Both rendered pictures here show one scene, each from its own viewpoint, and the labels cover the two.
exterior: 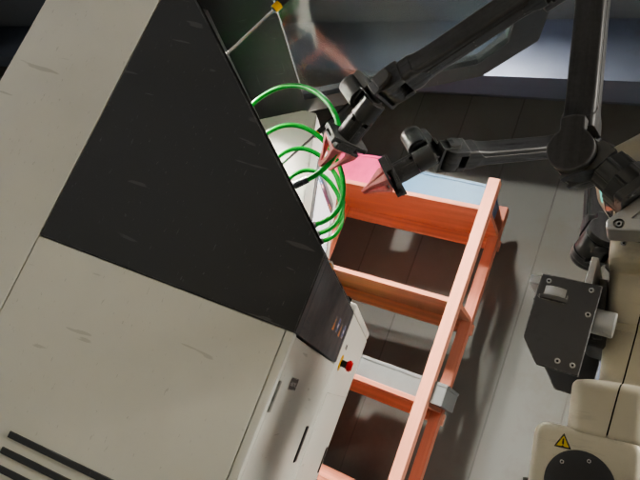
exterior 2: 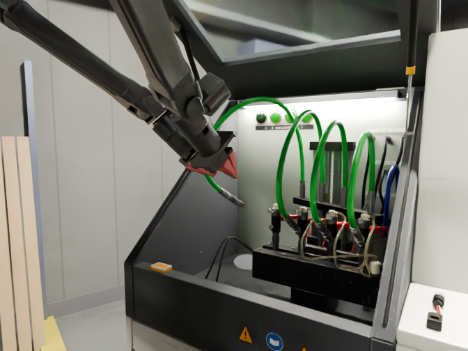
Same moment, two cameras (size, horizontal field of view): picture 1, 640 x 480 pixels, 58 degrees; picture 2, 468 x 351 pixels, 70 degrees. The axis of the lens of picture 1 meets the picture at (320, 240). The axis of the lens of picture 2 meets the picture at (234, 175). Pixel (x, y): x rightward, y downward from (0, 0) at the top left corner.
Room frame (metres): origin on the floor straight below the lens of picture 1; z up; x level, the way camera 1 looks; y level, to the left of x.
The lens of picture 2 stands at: (1.69, -0.77, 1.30)
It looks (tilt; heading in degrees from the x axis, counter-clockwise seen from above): 6 degrees down; 110
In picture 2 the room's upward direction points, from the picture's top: straight up
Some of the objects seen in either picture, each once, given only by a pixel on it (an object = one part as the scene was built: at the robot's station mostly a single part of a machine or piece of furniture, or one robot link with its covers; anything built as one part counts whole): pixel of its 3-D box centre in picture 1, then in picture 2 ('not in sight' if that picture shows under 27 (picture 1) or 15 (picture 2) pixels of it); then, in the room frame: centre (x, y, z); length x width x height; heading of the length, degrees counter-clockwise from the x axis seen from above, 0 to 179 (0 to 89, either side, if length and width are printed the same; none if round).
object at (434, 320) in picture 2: not in sight; (437, 308); (1.84, -0.11, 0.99); 0.12 x 0.02 x 0.02; 75
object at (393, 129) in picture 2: not in sight; (384, 168); (1.78, 0.35, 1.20); 0.13 x 0.03 x 0.31; 167
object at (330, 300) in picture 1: (323, 317); (230, 322); (1.43, -0.08, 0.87); 0.62 x 0.04 x 0.16; 167
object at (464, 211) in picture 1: (294, 306); not in sight; (3.86, -0.01, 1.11); 2.34 x 0.62 x 2.21; 58
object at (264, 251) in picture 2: not in sight; (315, 283); (1.60, 0.13, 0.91); 0.34 x 0.10 x 0.15; 167
